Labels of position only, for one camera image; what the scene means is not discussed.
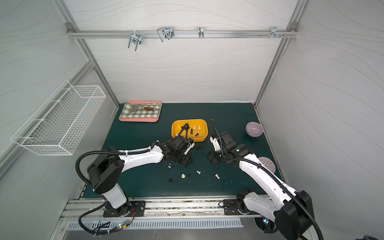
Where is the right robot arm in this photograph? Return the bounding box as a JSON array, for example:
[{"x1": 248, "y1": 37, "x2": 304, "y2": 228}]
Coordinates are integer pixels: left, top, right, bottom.
[{"x1": 208, "y1": 132, "x2": 315, "y2": 240}]

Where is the metal hook clamp right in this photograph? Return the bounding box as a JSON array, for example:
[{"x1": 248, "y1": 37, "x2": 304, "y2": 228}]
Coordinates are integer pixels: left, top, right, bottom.
[{"x1": 260, "y1": 27, "x2": 286, "y2": 39}]

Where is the wooden handled spatula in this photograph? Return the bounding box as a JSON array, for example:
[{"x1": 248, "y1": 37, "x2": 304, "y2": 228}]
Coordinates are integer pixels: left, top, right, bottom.
[{"x1": 131, "y1": 104, "x2": 158, "y2": 112}]

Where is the black cable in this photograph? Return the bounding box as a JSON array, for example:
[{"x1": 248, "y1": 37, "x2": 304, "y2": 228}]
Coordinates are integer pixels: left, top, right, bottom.
[
  {"x1": 211, "y1": 118, "x2": 325, "y2": 240},
  {"x1": 74, "y1": 122, "x2": 191, "y2": 236}
]

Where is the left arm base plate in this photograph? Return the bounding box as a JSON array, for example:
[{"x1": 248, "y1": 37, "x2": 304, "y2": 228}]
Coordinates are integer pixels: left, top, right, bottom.
[{"x1": 103, "y1": 201, "x2": 146, "y2": 218}]

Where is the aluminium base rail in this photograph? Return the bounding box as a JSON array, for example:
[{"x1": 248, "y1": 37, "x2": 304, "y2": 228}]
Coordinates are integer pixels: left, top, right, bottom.
[{"x1": 59, "y1": 196, "x2": 271, "y2": 221}]

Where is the left black cable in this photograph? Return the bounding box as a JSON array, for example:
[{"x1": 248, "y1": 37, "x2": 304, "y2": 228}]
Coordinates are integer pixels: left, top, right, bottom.
[{"x1": 74, "y1": 122, "x2": 191, "y2": 236}]

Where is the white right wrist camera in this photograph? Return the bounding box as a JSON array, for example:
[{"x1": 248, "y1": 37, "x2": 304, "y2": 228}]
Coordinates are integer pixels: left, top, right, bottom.
[{"x1": 210, "y1": 137, "x2": 221, "y2": 152}]

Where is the aluminium crossbar rail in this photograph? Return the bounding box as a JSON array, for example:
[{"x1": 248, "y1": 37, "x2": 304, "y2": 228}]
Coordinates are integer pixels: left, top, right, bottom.
[{"x1": 68, "y1": 29, "x2": 299, "y2": 39}]

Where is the pink tray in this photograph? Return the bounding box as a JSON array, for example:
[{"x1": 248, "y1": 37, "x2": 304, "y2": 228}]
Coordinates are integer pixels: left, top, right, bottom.
[{"x1": 119, "y1": 101, "x2": 163, "y2": 123}]

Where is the metal hook clamp middle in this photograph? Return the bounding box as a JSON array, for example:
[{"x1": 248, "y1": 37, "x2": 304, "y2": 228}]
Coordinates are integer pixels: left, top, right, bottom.
[{"x1": 157, "y1": 27, "x2": 175, "y2": 42}]

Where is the white wire basket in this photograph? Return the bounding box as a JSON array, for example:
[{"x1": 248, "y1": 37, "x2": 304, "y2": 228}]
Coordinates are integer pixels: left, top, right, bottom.
[{"x1": 11, "y1": 80, "x2": 106, "y2": 156}]

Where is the metal hook clamp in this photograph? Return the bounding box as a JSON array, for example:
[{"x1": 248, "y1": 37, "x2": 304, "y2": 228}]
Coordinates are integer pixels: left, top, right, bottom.
[
  {"x1": 260, "y1": 27, "x2": 286, "y2": 39},
  {"x1": 157, "y1": 27, "x2": 175, "y2": 42},
  {"x1": 128, "y1": 32, "x2": 142, "y2": 51}
]

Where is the metal hook clamp left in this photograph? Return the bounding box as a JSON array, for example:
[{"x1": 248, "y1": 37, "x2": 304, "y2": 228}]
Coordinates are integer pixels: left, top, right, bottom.
[{"x1": 128, "y1": 32, "x2": 142, "y2": 51}]

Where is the right black cable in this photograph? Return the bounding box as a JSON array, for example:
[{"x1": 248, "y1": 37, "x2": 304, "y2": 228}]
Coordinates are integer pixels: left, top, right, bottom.
[{"x1": 211, "y1": 118, "x2": 325, "y2": 240}]

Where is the pink striped plate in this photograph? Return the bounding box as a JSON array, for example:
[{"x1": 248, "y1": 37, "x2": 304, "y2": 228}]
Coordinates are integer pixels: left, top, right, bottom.
[{"x1": 258, "y1": 157, "x2": 276, "y2": 174}]

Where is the green checkered cloth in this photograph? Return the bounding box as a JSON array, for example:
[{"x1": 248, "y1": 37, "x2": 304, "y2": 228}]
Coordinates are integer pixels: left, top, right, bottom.
[{"x1": 120, "y1": 103, "x2": 162, "y2": 119}]

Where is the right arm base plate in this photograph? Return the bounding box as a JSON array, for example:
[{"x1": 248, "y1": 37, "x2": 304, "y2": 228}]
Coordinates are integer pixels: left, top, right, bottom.
[{"x1": 218, "y1": 199, "x2": 260, "y2": 216}]

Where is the yellow plastic storage box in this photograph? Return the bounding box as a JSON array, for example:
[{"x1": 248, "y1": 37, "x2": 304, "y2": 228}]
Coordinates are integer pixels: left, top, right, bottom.
[{"x1": 171, "y1": 119, "x2": 209, "y2": 143}]

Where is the metal hook small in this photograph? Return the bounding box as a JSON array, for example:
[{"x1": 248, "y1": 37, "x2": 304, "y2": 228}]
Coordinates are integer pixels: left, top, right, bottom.
[{"x1": 198, "y1": 27, "x2": 204, "y2": 39}]

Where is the purple bowl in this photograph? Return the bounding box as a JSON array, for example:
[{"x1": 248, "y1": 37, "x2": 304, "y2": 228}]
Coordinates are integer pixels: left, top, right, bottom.
[{"x1": 246, "y1": 122, "x2": 264, "y2": 138}]

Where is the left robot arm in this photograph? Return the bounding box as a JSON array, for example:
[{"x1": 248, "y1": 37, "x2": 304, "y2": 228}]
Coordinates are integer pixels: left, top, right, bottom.
[{"x1": 87, "y1": 136, "x2": 195, "y2": 210}]

